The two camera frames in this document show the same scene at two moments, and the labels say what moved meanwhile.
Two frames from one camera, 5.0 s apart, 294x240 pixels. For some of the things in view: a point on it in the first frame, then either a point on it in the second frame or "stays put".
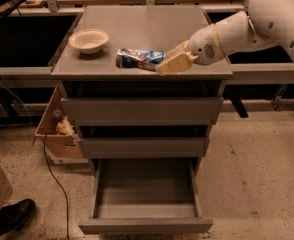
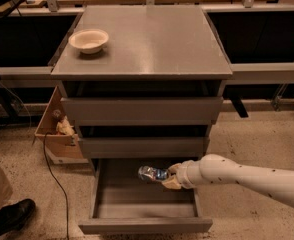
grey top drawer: [140, 111] stays put
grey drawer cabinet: [144, 131] stays put
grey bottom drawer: [145, 196] stays put
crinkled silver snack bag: [139, 59] -> [152, 172]
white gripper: [203, 46] -> [188, 174]
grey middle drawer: [142, 147] stays put
